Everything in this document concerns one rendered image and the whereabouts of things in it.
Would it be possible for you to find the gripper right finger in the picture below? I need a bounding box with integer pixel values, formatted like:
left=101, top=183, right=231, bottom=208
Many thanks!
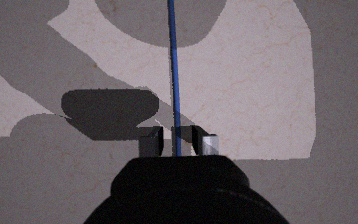
left=192, top=126, right=219, bottom=156

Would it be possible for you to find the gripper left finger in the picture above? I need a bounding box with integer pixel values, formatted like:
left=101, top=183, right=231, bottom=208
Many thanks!
left=139, top=127, right=164, bottom=157

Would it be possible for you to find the blue cable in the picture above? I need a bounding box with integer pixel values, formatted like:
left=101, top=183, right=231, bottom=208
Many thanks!
left=168, top=0, right=181, bottom=156

